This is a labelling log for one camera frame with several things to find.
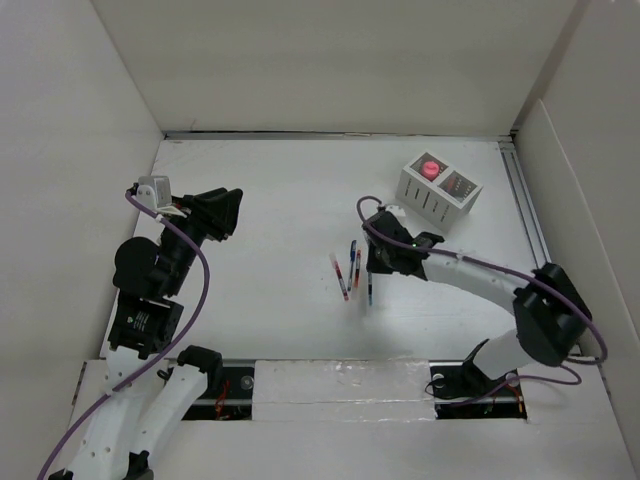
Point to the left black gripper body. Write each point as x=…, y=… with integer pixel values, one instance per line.
x=201, y=221

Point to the red capped pen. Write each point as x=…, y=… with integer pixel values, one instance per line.
x=356, y=271

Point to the teal black pen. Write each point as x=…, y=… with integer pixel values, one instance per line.
x=370, y=291

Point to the pink eraser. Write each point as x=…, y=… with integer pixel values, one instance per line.
x=430, y=170

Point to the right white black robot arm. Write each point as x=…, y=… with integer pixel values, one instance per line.
x=493, y=363

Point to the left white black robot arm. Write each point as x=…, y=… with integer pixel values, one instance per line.
x=162, y=287

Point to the blue clear pen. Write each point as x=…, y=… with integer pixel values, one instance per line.
x=352, y=260

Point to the purple tipped pen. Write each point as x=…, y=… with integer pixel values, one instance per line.
x=341, y=282

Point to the white two-slot pen holder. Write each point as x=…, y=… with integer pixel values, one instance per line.
x=441, y=202

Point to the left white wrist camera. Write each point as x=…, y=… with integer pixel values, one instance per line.
x=153, y=192

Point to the aluminium rail right side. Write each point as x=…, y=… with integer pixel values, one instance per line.
x=530, y=235

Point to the aluminium rail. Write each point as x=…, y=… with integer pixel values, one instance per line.
x=530, y=235
x=225, y=380

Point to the aluminium rail front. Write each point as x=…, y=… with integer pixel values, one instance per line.
x=225, y=380

